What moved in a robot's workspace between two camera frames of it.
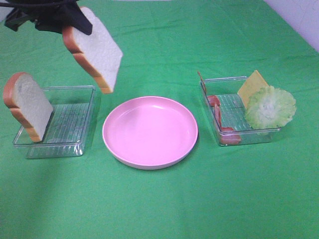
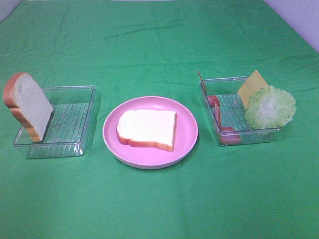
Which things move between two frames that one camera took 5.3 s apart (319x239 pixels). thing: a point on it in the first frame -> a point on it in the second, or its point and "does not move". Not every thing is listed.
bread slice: x=97 y=52 -> x=151 y=126
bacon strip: x=228 y=136 does not move
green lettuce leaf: x=269 y=107 does not move
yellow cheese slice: x=254 y=83 does not move
